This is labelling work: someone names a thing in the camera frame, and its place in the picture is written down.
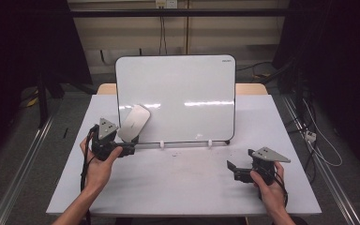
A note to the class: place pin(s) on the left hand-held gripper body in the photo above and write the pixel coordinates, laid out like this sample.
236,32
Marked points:
103,145

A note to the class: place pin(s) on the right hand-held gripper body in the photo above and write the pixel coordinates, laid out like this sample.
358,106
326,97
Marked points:
264,165

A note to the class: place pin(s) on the white whiteboard eraser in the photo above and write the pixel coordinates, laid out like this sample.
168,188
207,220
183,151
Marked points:
134,122

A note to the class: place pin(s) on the person's left hand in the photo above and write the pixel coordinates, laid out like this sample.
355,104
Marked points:
97,173

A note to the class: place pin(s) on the person's right hand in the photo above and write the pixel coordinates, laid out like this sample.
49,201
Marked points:
273,195

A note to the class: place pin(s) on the white whiteboard support clip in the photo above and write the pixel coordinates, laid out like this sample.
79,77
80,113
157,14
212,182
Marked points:
161,144
209,143

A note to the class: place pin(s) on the black pen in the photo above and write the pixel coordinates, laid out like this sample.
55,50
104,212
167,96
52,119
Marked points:
65,132

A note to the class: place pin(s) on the white power strip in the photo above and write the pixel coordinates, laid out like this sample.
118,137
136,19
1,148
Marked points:
310,136

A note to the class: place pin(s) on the wooden table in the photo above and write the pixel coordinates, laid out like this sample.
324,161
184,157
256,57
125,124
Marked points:
250,89

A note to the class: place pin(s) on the black metal stand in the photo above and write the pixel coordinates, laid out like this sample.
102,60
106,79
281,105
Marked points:
42,100

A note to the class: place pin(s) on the white whiteboard with black rim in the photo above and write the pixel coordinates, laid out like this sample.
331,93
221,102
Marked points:
181,93

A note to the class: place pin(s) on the black curtain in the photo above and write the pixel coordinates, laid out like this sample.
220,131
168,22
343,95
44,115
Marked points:
340,56
18,47

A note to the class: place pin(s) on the black horizontal bar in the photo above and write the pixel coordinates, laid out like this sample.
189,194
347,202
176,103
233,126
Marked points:
178,12

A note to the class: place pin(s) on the metal floor rail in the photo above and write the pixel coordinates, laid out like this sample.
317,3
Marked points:
22,168
325,168

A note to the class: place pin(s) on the white wall socket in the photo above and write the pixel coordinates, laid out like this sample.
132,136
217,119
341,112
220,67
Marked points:
166,3

